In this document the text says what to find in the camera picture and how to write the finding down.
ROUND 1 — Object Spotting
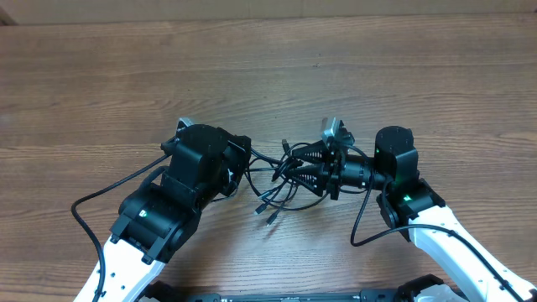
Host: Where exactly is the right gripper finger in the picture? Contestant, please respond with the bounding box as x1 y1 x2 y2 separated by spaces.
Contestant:
289 164 329 196
291 140 329 164

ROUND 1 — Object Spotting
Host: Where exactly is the black usb cable bundle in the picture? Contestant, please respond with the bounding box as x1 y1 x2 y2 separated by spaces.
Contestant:
209 138 332 227

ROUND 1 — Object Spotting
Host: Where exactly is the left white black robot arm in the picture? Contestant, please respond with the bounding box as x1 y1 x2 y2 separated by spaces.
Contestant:
76 118 252 301

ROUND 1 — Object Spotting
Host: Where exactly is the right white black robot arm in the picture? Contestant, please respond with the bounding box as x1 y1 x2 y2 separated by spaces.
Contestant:
284 123 536 301

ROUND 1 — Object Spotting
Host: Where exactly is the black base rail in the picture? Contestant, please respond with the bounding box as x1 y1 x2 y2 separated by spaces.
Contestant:
137 274 467 302

